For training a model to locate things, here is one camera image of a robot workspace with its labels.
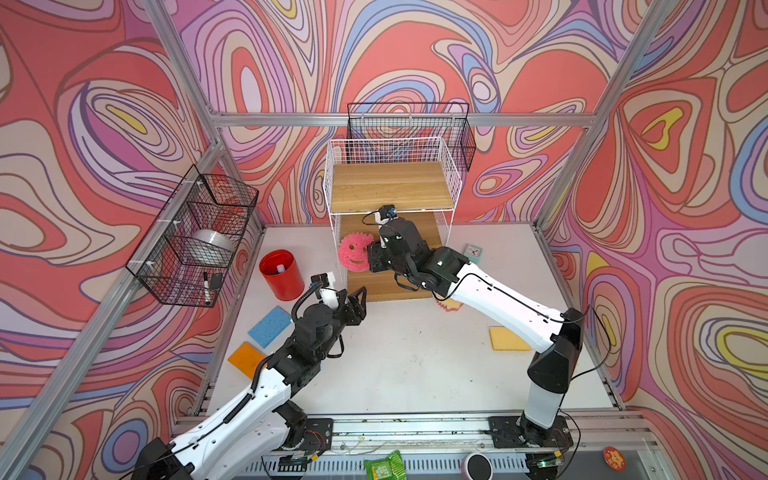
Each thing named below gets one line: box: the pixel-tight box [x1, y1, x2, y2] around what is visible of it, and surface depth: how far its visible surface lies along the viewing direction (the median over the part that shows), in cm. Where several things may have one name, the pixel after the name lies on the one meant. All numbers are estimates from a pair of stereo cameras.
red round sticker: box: [603, 446, 627, 473], surface depth 71 cm
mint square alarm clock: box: [463, 243, 484, 265], surface depth 110 cm
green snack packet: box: [364, 450, 407, 480], surface depth 70 cm
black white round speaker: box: [461, 453, 494, 480], surface depth 66 cm
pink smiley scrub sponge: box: [338, 232, 374, 273], surface depth 73 cm
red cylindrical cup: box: [259, 249, 305, 302], surface depth 95 cm
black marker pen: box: [203, 271, 211, 305], surface depth 73 cm
